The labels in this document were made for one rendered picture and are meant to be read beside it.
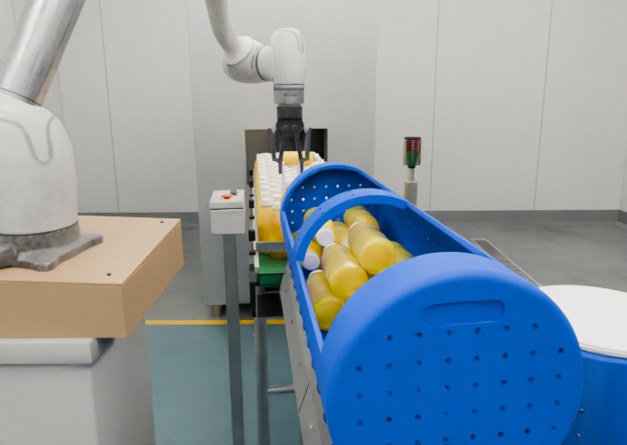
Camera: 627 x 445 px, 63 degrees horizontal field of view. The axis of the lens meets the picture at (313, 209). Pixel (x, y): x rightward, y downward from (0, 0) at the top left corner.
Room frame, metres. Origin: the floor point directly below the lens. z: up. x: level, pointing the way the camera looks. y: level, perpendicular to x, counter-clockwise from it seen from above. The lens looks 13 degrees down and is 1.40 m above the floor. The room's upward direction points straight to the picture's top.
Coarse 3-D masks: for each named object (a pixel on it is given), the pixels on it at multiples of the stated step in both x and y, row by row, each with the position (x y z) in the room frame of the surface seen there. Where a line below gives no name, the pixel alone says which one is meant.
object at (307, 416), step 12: (288, 264) 1.42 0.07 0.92; (288, 288) 1.31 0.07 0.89; (288, 300) 1.25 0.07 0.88; (288, 312) 1.21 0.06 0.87; (288, 324) 1.16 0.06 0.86; (288, 336) 1.12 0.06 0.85; (288, 348) 1.09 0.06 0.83; (300, 348) 0.97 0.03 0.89; (300, 360) 0.94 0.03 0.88; (300, 372) 0.91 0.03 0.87; (300, 384) 0.88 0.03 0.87; (300, 396) 0.85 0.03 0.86; (300, 408) 0.83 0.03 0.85; (312, 408) 0.77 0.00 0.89; (300, 420) 0.80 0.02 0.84; (312, 420) 0.74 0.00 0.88; (312, 432) 0.72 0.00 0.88; (312, 444) 0.70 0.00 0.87
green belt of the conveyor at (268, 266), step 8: (264, 256) 1.58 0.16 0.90; (264, 264) 1.50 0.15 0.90; (272, 264) 1.50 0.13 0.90; (280, 264) 1.50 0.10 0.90; (264, 272) 1.44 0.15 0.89; (272, 272) 1.44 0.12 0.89; (280, 272) 1.45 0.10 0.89; (264, 280) 1.44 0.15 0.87; (272, 280) 1.44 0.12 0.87; (280, 280) 1.44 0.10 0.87
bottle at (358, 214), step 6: (348, 210) 1.27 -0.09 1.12; (354, 210) 1.24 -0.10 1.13; (360, 210) 1.22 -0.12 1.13; (366, 210) 1.24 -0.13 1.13; (348, 216) 1.23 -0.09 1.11; (354, 216) 1.20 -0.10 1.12; (360, 216) 1.17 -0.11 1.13; (366, 216) 1.16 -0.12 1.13; (372, 216) 1.17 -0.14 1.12; (348, 222) 1.22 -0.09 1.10; (354, 222) 1.17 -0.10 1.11; (372, 222) 1.15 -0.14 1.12; (348, 228) 1.23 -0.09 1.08; (378, 228) 1.15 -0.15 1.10
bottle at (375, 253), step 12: (360, 228) 0.92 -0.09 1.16; (372, 228) 0.91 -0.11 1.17; (348, 240) 0.93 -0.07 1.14; (360, 240) 0.86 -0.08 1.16; (372, 240) 0.83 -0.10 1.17; (384, 240) 0.83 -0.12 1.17; (360, 252) 0.83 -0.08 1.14; (372, 252) 0.83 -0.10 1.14; (384, 252) 0.83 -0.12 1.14; (396, 252) 0.83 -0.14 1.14; (360, 264) 0.83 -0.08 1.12; (372, 264) 0.83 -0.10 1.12; (384, 264) 0.83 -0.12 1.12
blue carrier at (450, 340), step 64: (320, 192) 1.33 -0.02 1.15; (384, 192) 0.92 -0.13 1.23; (448, 256) 0.53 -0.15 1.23; (384, 320) 0.47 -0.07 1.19; (448, 320) 0.48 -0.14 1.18; (512, 320) 0.49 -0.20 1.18; (320, 384) 0.51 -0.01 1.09; (384, 384) 0.47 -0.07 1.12; (448, 384) 0.48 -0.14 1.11; (512, 384) 0.49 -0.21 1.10; (576, 384) 0.50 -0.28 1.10
